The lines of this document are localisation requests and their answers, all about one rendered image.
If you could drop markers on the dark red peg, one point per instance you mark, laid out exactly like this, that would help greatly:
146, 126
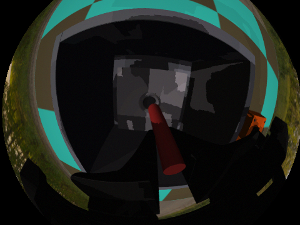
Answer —
170, 157

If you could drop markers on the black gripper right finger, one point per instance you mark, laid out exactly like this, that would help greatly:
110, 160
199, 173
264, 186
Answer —
208, 162

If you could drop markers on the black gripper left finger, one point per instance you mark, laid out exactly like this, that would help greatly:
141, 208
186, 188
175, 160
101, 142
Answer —
136, 180

